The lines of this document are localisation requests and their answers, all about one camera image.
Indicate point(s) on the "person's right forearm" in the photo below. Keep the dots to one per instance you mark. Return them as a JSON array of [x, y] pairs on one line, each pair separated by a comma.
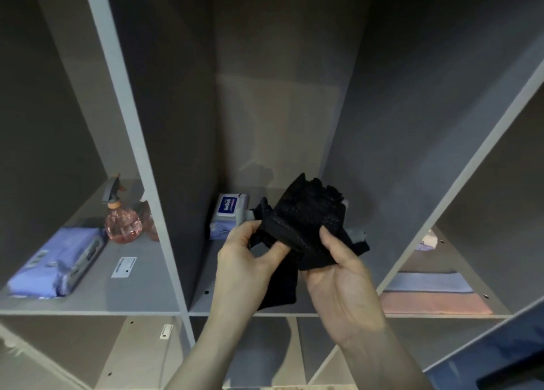
[[386, 360]]

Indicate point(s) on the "grey cubby shelf unit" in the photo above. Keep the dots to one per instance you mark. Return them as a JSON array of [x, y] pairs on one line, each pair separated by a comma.
[[170, 105]]

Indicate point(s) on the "white paper label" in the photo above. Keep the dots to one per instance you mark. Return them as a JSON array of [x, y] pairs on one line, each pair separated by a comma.
[[124, 267]]

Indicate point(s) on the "small white tag sticker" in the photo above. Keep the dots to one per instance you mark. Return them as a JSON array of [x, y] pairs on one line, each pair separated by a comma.
[[166, 331]]

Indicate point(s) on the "black metal bar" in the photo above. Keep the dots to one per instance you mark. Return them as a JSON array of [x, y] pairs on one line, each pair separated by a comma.
[[518, 377]]

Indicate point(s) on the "pink spray bottle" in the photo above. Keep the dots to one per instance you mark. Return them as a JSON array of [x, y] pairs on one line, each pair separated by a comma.
[[122, 226], [151, 226]]

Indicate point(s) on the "pink resistance band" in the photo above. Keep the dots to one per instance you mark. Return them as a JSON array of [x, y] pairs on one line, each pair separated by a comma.
[[433, 304]]

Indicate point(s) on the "person's right hand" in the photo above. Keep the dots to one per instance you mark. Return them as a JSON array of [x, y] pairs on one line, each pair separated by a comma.
[[348, 300]]

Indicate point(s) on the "light blue cloth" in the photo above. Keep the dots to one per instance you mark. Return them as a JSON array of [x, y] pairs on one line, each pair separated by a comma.
[[429, 282]]

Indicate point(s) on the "person's left hand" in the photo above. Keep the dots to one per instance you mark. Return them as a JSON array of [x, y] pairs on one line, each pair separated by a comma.
[[238, 275]]

